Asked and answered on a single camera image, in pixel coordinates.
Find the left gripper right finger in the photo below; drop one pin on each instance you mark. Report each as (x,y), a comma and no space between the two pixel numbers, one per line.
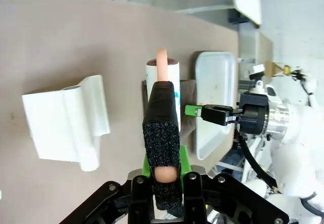
(193,198)

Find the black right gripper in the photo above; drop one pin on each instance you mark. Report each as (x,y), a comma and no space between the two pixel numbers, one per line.
(253,115)

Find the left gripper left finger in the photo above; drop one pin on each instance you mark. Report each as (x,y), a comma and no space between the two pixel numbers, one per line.
(141,198)

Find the brown knitted cloth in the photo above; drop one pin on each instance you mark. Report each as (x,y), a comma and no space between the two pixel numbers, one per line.
(188,94)

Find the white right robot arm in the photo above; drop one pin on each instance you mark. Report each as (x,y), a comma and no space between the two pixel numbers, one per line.
(298,153)

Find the white rectangular tray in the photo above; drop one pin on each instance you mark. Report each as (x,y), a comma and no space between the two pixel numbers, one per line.
(215,82)

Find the brown cardboard box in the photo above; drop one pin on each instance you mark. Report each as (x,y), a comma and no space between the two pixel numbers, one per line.
(272,68)

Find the white lint roller holder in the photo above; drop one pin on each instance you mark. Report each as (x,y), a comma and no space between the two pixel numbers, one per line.
(55,122)

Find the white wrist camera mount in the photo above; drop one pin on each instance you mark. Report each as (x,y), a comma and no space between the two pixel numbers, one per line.
(272,92)

